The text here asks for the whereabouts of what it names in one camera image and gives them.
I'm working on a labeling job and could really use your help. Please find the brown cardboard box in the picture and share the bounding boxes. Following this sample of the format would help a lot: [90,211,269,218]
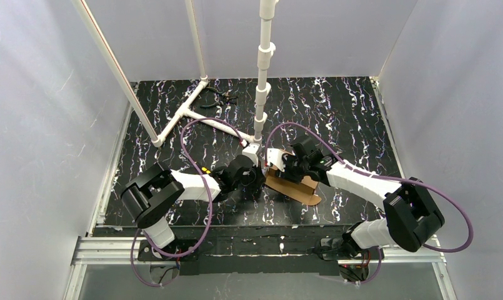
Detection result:
[265,167,322,206]

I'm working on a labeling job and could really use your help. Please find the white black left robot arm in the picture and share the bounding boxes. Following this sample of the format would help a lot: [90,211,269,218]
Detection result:
[120,155,266,248]

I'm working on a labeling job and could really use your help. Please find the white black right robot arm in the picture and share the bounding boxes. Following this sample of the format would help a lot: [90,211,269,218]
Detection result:
[266,136,445,257]

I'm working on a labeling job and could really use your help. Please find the black pliers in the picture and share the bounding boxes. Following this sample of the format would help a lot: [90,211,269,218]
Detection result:
[199,86,239,109]

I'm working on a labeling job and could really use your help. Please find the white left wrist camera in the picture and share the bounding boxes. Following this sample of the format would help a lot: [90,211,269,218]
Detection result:
[241,140,262,166]

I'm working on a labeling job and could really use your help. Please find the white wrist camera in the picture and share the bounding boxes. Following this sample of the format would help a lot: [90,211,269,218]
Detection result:
[241,140,262,166]
[265,148,295,172]

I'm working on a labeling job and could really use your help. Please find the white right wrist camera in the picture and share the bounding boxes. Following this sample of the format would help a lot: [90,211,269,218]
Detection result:
[265,148,295,172]

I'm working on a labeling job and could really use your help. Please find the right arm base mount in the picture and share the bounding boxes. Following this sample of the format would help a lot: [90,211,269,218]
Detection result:
[311,234,385,261]

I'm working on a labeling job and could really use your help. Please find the white PVC pipe frame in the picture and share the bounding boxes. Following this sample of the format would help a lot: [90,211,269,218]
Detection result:
[72,1,278,147]

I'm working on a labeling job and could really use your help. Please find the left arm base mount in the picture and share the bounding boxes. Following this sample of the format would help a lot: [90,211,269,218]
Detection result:
[137,239,199,262]

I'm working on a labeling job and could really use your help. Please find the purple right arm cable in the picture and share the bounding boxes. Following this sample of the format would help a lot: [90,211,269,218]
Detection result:
[264,121,475,285]

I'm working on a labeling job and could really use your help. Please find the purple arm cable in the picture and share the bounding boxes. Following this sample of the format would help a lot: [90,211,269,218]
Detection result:
[129,117,252,288]
[264,121,475,285]

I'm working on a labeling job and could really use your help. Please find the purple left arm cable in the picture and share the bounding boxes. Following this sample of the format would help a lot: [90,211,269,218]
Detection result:
[129,117,252,288]

